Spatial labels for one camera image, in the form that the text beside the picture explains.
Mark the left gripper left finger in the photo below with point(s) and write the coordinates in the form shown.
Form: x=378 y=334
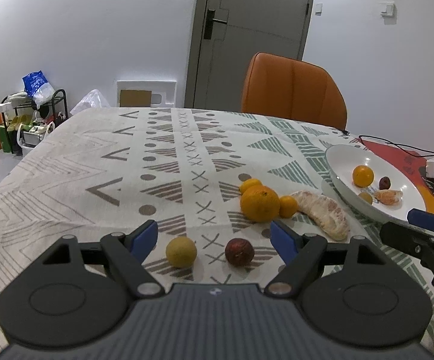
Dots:
x=75 y=293

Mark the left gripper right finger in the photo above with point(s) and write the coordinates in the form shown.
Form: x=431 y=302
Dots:
x=351 y=292

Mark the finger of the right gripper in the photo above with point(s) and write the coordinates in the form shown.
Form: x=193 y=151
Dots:
x=407 y=240
x=422 y=219

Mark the peeled pomelo segment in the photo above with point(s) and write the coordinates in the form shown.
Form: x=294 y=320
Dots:
x=388 y=197

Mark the small orange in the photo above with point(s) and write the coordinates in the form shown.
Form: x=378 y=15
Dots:
x=363 y=176

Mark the small yellow fruit on plate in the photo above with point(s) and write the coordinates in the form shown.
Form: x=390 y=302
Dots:
x=366 y=197

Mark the red orange printed mat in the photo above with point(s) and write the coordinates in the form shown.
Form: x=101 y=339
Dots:
x=413 y=167

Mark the large pomelo segment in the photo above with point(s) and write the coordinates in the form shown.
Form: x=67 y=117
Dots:
x=325 y=212

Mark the white ceramic plate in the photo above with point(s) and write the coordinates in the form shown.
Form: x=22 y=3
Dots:
x=342 y=159

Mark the small tangerine right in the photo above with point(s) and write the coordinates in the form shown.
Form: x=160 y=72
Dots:
x=288 y=207

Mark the small tangerine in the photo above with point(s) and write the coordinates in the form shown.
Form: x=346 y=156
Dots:
x=247 y=184
x=288 y=207

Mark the yellow-green round fruit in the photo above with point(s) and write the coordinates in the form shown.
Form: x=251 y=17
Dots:
x=181 y=252

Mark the large orange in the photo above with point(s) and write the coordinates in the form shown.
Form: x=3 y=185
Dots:
x=260 y=204

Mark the small tangerine behind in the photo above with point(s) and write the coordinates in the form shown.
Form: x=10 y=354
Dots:
x=247 y=184

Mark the patterned white tablecloth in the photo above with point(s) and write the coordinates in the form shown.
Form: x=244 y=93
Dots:
x=110 y=170

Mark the black metal rack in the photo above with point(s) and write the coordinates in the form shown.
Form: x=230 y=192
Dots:
x=25 y=125

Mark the white plastic bag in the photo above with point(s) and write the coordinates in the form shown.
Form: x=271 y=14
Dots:
x=93 y=99

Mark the orange leather chair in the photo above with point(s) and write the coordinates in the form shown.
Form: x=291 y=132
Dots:
x=290 y=89

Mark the white foam packaging with cardboard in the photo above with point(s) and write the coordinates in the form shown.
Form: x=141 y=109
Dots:
x=146 y=93

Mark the blue white bag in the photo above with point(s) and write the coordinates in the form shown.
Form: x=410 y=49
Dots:
x=38 y=88

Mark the grey door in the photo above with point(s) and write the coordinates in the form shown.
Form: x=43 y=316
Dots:
x=217 y=67

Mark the white wall switch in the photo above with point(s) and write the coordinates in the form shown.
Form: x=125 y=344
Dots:
x=387 y=9

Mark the small wall switch by door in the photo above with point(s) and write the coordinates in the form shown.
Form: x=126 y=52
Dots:
x=318 y=9

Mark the black door handle lock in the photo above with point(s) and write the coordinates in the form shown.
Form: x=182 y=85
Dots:
x=210 y=21

